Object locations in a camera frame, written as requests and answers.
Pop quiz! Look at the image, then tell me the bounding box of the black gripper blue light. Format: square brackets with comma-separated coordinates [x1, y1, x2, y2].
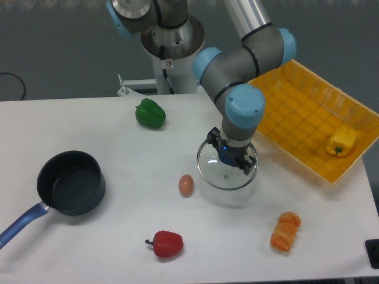
[206, 127, 256, 175]

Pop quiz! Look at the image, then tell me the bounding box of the round glass pot lid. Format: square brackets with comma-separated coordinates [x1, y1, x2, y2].
[197, 140, 259, 191]

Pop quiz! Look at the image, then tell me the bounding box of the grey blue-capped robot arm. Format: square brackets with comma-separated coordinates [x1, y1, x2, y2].
[106, 1, 297, 175]

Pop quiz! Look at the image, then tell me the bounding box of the brown egg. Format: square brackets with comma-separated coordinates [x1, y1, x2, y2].
[178, 175, 194, 197]

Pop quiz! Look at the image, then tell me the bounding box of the yellow plastic basket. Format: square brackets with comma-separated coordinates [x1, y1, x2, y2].
[250, 60, 378, 184]

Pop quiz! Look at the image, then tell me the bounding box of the green bell pepper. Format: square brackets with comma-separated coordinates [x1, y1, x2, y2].
[135, 98, 166, 129]

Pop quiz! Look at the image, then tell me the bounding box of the orange croissant pastry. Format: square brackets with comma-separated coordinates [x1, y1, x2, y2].
[270, 211, 301, 252]

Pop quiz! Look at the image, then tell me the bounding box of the red bell pepper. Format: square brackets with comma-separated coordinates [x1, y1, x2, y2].
[144, 230, 184, 258]

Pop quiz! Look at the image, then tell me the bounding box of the yellow bell pepper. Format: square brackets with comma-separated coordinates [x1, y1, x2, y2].
[325, 125, 356, 157]

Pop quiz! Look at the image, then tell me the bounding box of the black object at table edge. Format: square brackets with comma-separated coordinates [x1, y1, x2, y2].
[365, 239, 379, 269]

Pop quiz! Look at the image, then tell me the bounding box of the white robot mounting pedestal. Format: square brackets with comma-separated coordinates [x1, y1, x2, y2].
[141, 15, 205, 95]

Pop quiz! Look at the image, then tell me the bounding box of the metal table clamp bracket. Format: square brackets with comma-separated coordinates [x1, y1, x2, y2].
[117, 74, 158, 97]

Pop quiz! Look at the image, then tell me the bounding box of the black saucepan blue handle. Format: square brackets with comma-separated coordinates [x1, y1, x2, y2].
[1, 150, 106, 248]

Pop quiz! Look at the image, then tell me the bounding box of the black cable on floor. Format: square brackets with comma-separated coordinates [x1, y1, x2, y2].
[0, 72, 27, 102]

